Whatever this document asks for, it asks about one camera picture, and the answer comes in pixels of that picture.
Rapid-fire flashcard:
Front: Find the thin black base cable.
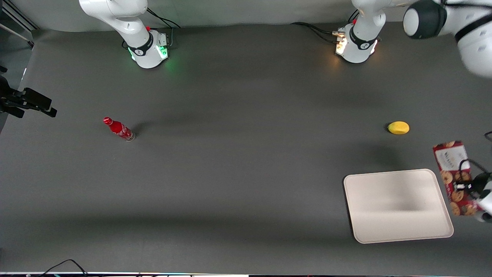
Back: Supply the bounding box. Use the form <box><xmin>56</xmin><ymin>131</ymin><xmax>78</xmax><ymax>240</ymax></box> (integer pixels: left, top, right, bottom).
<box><xmin>146</xmin><ymin>8</ymin><xmax>181</xmax><ymax>47</ymax></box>

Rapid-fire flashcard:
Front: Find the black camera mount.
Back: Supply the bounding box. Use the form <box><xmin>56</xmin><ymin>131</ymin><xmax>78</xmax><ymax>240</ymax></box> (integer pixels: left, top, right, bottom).
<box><xmin>0</xmin><ymin>65</ymin><xmax>58</xmax><ymax>118</ymax></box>

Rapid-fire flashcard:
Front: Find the yellow lemon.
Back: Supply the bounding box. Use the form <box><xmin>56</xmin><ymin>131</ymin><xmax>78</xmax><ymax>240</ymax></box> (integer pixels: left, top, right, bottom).
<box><xmin>387</xmin><ymin>121</ymin><xmax>410</xmax><ymax>135</ymax></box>

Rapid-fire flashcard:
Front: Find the beige rectangular tray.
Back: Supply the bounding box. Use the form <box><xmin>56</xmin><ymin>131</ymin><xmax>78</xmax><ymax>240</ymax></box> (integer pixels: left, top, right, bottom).
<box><xmin>343</xmin><ymin>169</ymin><xmax>455</xmax><ymax>244</ymax></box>

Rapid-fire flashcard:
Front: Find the red cola bottle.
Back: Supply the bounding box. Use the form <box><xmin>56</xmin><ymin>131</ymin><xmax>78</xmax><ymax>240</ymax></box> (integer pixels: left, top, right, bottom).
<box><xmin>103</xmin><ymin>117</ymin><xmax>136</xmax><ymax>142</ymax></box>

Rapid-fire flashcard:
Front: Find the black cable loop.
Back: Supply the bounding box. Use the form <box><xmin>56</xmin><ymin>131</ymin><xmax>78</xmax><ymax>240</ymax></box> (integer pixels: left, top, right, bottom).
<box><xmin>38</xmin><ymin>259</ymin><xmax>90</xmax><ymax>277</ymax></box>

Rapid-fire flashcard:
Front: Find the black base cable bundle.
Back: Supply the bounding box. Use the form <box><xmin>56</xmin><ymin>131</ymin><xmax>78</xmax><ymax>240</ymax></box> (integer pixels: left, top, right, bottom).
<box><xmin>290</xmin><ymin>9</ymin><xmax>360</xmax><ymax>43</ymax></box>

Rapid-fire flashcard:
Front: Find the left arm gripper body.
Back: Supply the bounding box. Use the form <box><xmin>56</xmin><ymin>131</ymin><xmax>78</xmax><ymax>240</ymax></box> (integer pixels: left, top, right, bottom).
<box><xmin>476</xmin><ymin>179</ymin><xmax>492</xmax><ymax>224</ymax></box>

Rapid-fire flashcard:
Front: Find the red cookie box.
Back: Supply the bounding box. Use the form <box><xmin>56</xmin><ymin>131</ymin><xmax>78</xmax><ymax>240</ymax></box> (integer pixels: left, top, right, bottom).
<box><xmin>433</xmin><ymin>141</ymin><xmax>484</xmax><ymax>217</ymax></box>

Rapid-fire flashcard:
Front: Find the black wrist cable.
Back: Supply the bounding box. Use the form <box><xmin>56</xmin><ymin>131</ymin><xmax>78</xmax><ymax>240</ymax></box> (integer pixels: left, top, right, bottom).
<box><xmin>459</xmin><ymin>159</ymin><xmax>489</xmax><ymax>182</ymax></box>

